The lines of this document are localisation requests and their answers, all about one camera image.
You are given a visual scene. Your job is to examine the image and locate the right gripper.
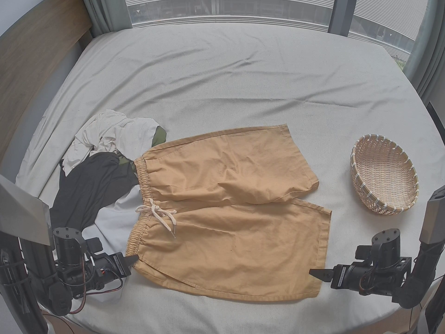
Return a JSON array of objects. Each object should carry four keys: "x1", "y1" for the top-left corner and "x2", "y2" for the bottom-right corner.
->
[{"x1": 330, "y1": 262, "x2": 372, "y2": 291}]

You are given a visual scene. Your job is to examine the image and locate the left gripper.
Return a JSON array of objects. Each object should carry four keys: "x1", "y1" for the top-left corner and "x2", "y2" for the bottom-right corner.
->
[{"x1": 91, "y1": 252, "x2": 133, "y2": 285}]

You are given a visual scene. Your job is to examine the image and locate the tan shorts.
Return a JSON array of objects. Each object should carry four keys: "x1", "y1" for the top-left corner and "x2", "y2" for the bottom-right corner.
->
[{"x1": 125, "y1": 124, "x2": 333, "y2": 302}]

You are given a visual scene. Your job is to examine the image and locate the round woven basket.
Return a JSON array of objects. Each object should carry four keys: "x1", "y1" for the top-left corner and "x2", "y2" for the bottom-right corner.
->
[{"x1": 350, "y1": 134, "x2": 420, "y2": 216}]

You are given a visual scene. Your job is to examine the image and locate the bed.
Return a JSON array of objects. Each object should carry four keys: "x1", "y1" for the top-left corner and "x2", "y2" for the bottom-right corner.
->
[{"x1": 0, "y1": 0, "x2": 445, "y2": 334}]

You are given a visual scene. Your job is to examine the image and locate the pile of clothes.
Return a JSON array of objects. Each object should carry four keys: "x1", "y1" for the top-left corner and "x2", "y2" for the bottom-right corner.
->
[{"x1": 49, "y1": 109, "x2": 168, "y2": 304}]

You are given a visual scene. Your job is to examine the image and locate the grey-green curtain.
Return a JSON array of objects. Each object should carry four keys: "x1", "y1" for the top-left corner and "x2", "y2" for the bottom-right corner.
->
[
  {"x1": 75, "y1": 0, "x2": 134, "y2": 38},
  {"x1": 401, "y1": 0, "x2": 445, "y2": 104}
]

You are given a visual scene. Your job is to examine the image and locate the window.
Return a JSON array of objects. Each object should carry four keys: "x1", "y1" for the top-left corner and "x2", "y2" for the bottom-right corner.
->
[{"x1": 118, "y1": 0, "x2": 433, "y2": 62}]

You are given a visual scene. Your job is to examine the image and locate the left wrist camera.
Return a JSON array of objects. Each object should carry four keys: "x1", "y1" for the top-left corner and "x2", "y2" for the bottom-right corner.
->
[{"x1": 83, "y1": 237, "x2": 103, "y2": 255}]

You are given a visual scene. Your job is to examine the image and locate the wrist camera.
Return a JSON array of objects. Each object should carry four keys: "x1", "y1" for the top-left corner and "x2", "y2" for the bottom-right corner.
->
[
  {"x1": 355, "y1": 245, "x2": 375, "y2": 262},
  {"x1": 83, "y1": 237, "x2": 103, "y2": 255}
]

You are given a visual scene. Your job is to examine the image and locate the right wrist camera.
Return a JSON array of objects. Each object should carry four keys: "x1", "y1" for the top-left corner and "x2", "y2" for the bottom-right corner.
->
[{"x1": 355, "y1": 245, "x2": 375, "y2": 262}]

